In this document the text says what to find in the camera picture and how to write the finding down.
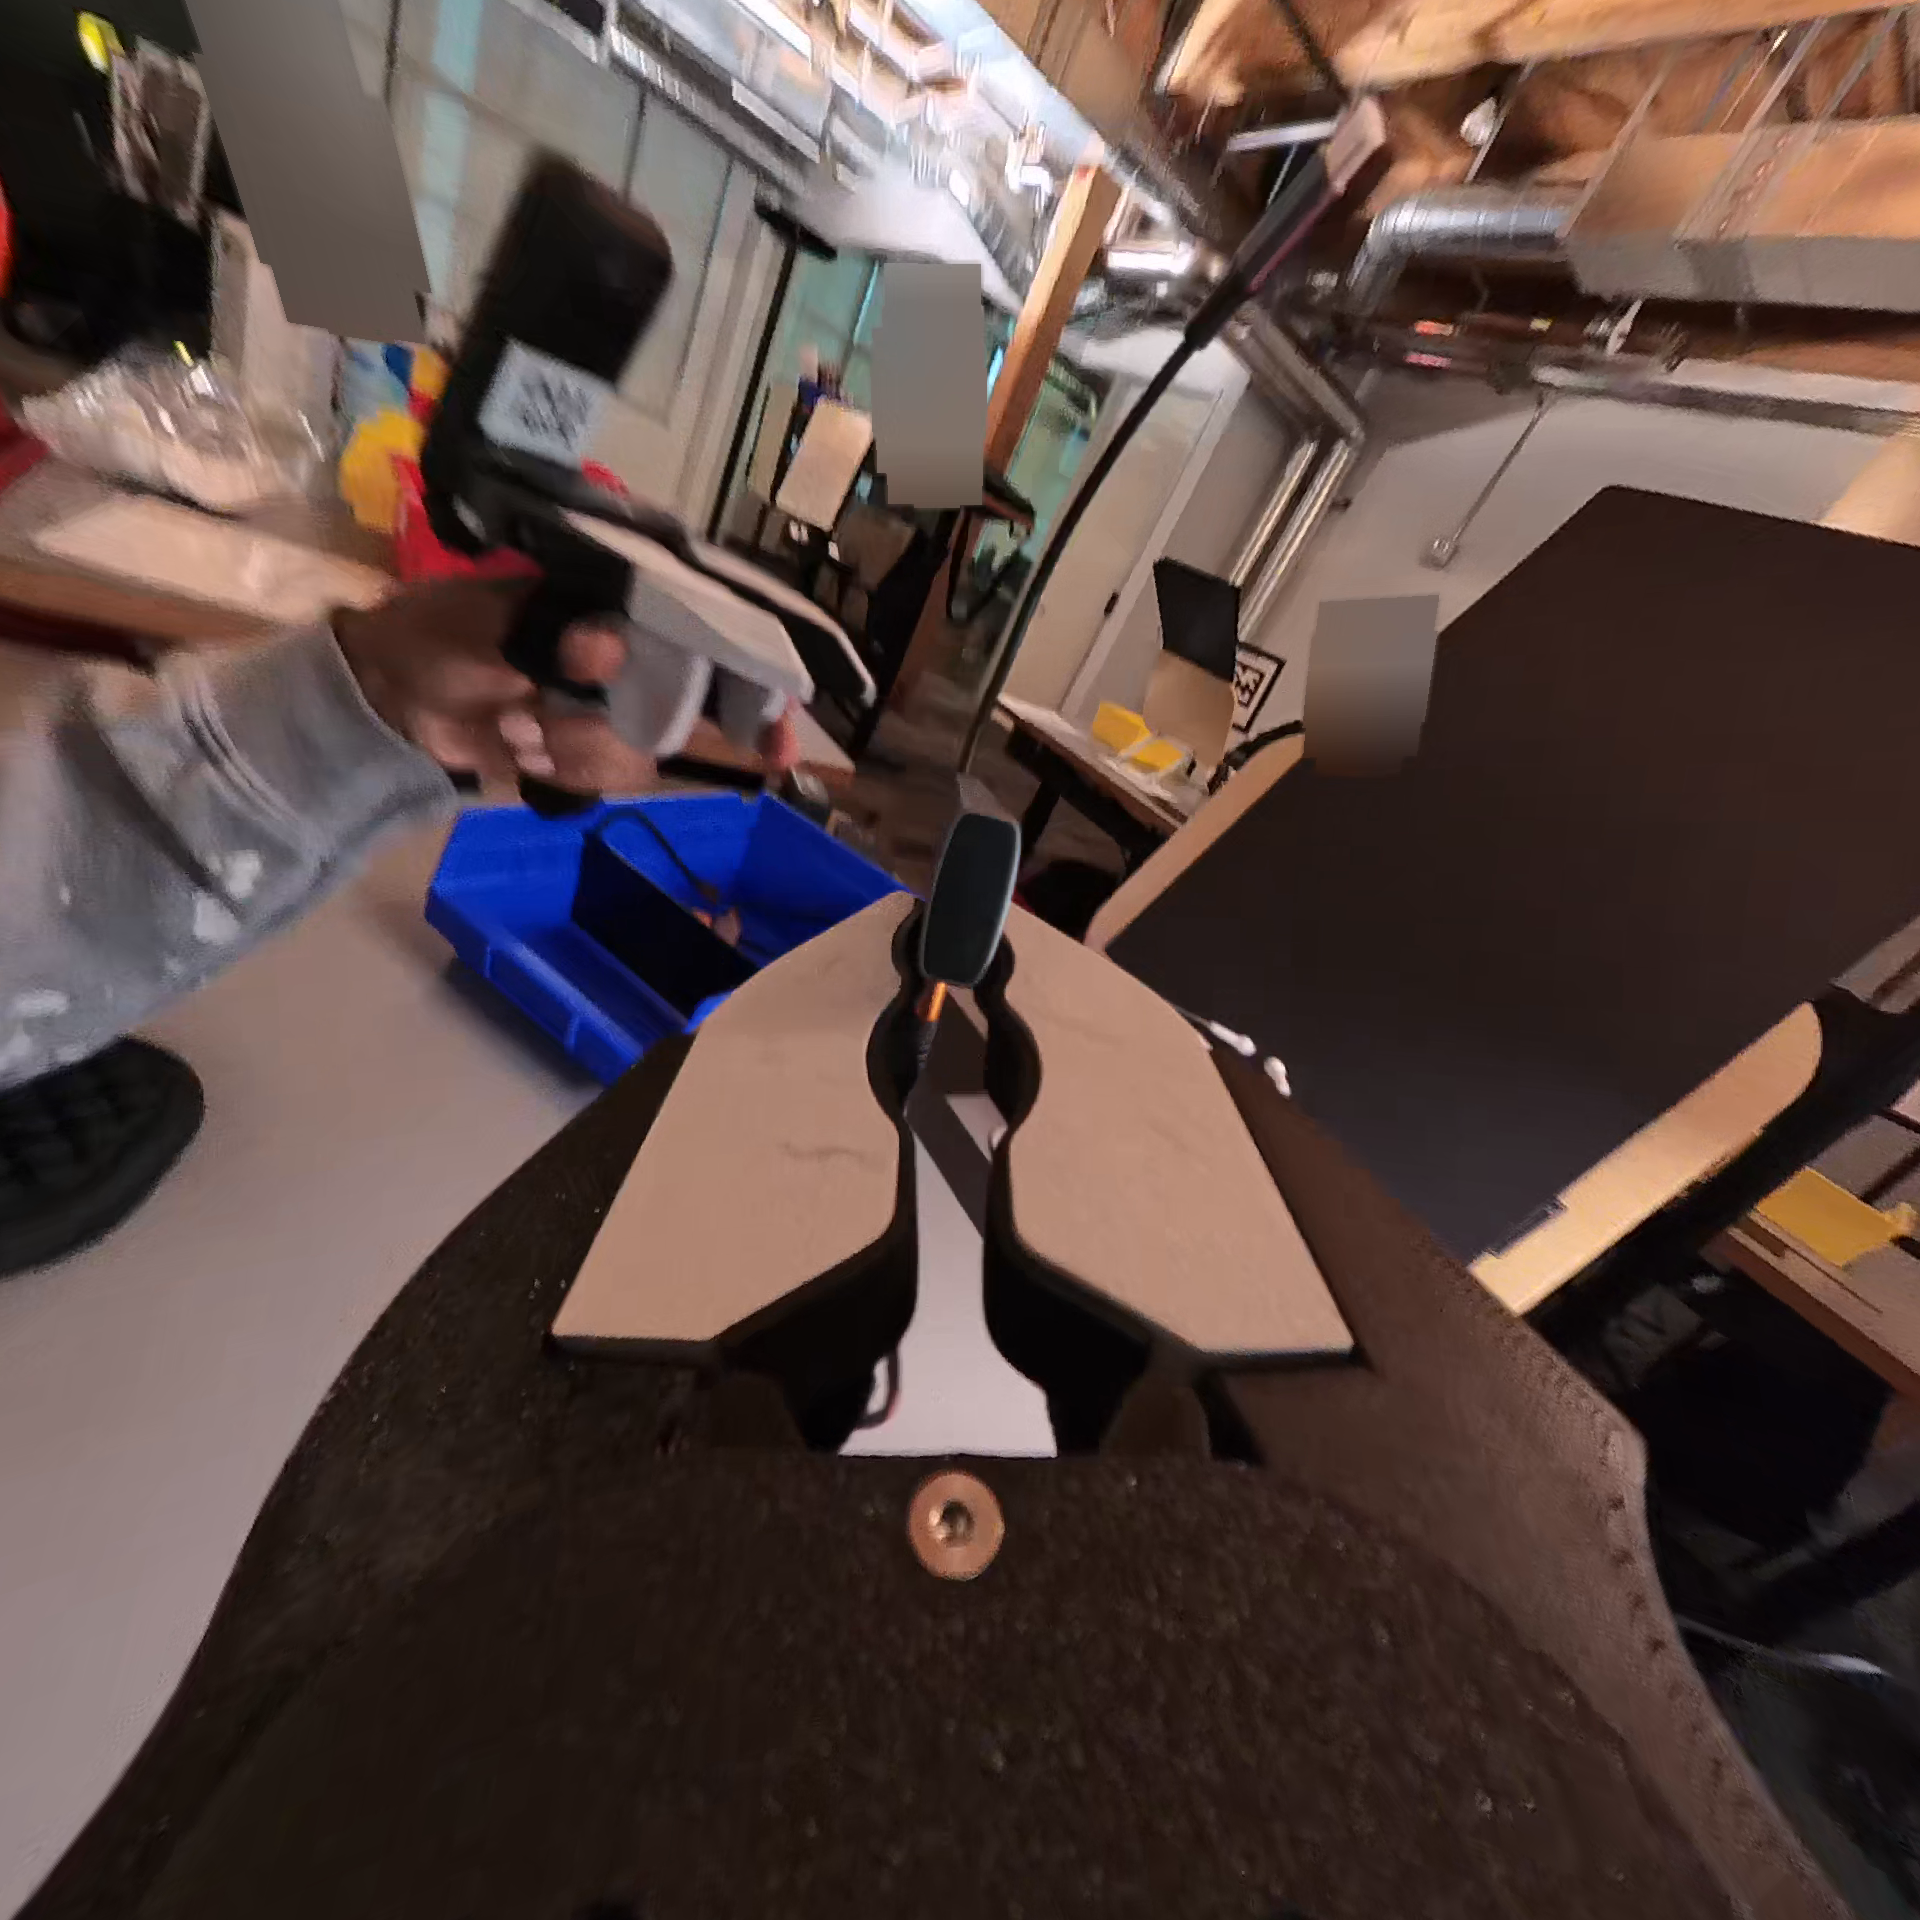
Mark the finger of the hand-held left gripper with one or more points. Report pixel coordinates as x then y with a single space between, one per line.
826 651
704 616

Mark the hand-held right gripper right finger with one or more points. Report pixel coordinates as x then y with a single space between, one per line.
1172 1184

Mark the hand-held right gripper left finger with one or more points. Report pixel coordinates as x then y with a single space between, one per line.
751 1170

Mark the blue storage bin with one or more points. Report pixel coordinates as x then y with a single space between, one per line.
510 915

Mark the person's left hand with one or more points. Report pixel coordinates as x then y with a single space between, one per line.
452 674

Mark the white handwritten flip chart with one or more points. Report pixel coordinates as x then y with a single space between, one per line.
826 465

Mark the yellow storage bin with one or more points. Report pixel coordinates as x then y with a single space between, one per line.
376 465
1119 728
1830 1213

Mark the black bin divider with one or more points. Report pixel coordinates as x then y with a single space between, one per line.
661 931

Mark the wooden desk with black legs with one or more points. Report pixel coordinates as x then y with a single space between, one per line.
1080 757

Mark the crumpled clear plastic bag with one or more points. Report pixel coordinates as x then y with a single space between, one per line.
165 428

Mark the framed black white marker sign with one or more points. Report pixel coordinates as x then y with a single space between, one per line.
1258 685

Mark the black wood-edged board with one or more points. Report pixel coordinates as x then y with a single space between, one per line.
1501 901

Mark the wooden side table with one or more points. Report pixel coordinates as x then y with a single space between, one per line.
149 592

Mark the silver ventilation duct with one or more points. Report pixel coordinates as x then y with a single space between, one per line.
1454 234

